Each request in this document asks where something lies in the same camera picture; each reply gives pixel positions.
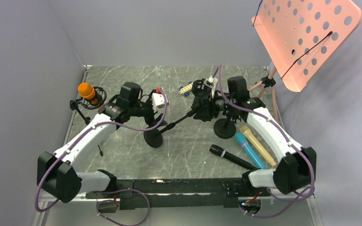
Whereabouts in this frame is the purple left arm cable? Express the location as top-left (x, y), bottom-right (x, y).
top-left (34, 89), bottom-right (169, 213)

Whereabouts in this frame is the black microphone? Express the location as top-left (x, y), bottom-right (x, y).
top-left (209, 145), bottom-right (256, 170)

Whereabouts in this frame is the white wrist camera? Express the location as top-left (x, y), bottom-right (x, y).
top-left (203, 77), bottom-right (218, 96)
top-left (152, 93), bottom-right (169, 112)

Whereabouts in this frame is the blue microphone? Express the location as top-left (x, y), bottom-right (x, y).
top-left (234, 133), bottom-right (265, 169)

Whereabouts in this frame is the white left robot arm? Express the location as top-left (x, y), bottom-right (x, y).
top-left (36, 82), bottom-right (169, 203)

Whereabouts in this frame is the orange microphone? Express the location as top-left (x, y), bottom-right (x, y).
top-left (77, 82), bottom-right (106, 110)

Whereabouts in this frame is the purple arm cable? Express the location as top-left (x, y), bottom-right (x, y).
top-left (212, 65), bottom-right (316, 219)
top-left (34, 89), bottom-right (169, 213)

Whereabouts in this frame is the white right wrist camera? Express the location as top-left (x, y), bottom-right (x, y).
top-left (203, 77), bottom-right (218, 96)

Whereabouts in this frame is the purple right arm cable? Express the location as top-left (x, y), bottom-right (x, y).
top-left (212, 65), bottom-right (316, 219)

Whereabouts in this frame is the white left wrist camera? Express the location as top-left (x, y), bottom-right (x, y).
top-left (152, 93), bottom-right (169, 112)

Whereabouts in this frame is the black round-base clip stand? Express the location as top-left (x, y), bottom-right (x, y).
top-left (214, 113), bottom-right (239, 139)

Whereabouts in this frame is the cream blue toy brick car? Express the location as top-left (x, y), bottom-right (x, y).
top-left (179, 81), bottom-right (193, 97)

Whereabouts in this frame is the cream yellow microphone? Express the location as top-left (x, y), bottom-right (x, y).
top-left (239, 126), bottom-right (277, 167)

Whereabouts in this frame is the black round-base tall stand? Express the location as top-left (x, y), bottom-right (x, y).
top-left (143, 109), bottom-right (198, 148)

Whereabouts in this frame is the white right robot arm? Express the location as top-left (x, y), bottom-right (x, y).
top-left (191, 76), bottom-right (317, 200)

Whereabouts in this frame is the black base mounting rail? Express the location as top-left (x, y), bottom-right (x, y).
top-left (86, 178), bottom-right (269, 210)

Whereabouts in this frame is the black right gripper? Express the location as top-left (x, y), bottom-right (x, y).
top-left (194, 89), bottom-right (237, 121)

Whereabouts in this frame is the pink perforated music stand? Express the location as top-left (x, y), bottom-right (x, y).
top-left (251, 0), bottom-right (362, 94)

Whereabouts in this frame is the black tripod shock-mount stand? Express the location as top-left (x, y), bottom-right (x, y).
top-left (70, 86), bottom-right (107, 157)

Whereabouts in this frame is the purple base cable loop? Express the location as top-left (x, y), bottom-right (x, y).
top-left (96, 189), bottom-right (150, 226)

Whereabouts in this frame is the black shock-mount round stand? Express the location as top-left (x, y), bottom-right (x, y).
top-left (192, 79), bottom-right (208, 98)

